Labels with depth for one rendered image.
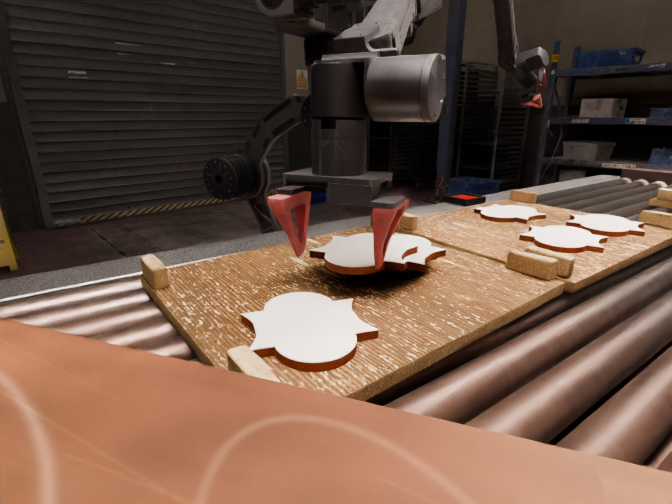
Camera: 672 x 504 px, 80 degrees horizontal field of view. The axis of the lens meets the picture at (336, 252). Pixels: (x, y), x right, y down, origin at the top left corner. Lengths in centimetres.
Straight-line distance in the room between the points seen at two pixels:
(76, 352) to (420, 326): 30
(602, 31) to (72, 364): 615
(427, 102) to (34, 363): 32
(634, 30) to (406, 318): 580
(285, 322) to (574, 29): 606
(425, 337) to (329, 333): 9
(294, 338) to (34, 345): 21
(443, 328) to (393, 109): 21
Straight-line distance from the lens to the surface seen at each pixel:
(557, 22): 639
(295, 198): 46
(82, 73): 516
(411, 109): 38
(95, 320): 52
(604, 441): 36
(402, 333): 39
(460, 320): 43
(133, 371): 17
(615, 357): 47
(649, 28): 607
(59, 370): 19
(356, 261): 45
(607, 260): 69
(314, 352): 34
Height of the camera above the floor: 113
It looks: 19 degrees down
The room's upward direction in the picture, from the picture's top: straight up
